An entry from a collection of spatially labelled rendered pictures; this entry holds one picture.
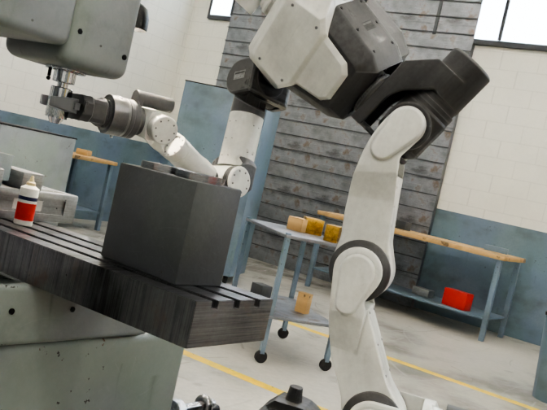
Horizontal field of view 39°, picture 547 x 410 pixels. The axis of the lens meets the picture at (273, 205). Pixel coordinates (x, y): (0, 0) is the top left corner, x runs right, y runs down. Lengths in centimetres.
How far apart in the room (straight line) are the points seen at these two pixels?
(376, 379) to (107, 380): 61
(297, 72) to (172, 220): 59
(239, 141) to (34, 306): 70
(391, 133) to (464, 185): 742
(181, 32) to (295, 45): 985
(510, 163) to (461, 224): 89
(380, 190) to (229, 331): 59
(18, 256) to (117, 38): 49
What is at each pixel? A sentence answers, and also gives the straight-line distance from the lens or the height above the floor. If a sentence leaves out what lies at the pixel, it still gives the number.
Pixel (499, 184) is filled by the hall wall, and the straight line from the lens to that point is 905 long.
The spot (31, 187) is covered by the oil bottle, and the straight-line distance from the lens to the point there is 175.
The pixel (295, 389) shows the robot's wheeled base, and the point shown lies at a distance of 210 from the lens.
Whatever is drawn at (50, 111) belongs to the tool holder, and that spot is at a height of 121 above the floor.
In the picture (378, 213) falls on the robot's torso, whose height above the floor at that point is 115.
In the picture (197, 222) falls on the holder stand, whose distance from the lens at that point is 138.
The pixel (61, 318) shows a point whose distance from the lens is 163.
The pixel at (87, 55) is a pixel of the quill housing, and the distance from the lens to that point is 163.
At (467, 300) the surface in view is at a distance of 823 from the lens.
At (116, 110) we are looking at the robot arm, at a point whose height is 125.
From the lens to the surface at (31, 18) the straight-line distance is 152.
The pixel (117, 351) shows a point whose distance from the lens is 179.
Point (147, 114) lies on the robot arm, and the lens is 178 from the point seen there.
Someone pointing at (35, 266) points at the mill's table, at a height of 92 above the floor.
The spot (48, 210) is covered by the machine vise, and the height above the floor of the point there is 99.
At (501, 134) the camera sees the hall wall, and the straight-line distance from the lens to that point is 913.
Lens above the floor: 119
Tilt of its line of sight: 2 degrees down
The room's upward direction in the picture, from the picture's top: 13 degrees clockwise
